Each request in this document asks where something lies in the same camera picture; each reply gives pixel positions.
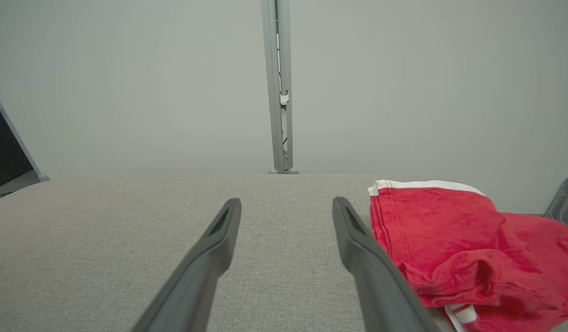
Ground dark panel with grey frame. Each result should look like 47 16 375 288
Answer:
0 82 50 203

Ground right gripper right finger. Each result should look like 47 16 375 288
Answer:
332 196 444 332

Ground red shorts with white trim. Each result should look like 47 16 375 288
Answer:
367 179 568 319

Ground grey metal bracket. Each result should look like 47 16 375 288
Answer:
544 167 568 237

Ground red jersey with white sleeves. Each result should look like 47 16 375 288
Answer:
443 302 568 332

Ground grey metal post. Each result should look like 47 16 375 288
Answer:
260 0 300 175

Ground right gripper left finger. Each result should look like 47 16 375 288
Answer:
130 198 243 332

